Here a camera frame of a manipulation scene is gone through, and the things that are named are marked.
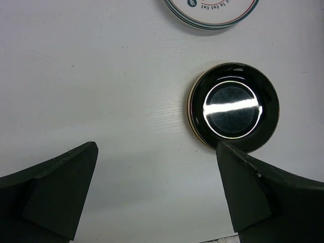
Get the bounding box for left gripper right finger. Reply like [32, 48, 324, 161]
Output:
[216, 142, 323, 242]

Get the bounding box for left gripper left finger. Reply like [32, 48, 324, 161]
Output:
[1, 142, 99, 242]

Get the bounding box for white plate red characters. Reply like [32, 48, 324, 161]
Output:
[164, 0, 259, 31]

